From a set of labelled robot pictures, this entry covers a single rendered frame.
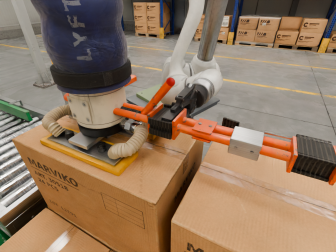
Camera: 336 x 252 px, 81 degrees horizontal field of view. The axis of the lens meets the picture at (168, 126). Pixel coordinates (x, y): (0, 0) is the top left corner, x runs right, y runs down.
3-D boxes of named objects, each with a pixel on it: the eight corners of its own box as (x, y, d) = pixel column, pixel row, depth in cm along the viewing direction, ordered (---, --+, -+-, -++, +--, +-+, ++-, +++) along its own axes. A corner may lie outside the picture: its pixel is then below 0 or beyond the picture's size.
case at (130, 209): (48, 207, 92) (10, 139, 71) (106, 156, 122) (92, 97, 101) (160, 275, 69) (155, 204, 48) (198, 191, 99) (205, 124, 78)
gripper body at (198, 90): (208, 85, 67) (199, 95, 60) (206, 107, 72) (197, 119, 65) (188, 81, 70) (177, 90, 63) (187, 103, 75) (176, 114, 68)
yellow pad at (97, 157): (40, 144, 68) (35, 132, 65) (65, 129, 76) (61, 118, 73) (118, 177, 55) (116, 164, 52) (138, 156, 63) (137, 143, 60)
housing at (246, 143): (226, 153, 48) (229, 138, 46) (232, 138, 53) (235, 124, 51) (257, 162, 45) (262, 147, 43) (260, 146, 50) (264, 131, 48)
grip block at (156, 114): (146, 134, 55) (144, 115, 52) (162, 118, 63) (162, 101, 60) (173, 142, 52) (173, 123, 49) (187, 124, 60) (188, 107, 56)
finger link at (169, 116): (182, 111, 57) (182, 108, 56) (171, 122, 52) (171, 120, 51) (173, 108, 58) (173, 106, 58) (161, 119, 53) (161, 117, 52)
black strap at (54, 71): (36, 81, 56) (30, 67, 54) (95, 61, 74) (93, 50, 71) (95, 95, 48) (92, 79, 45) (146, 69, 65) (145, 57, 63)
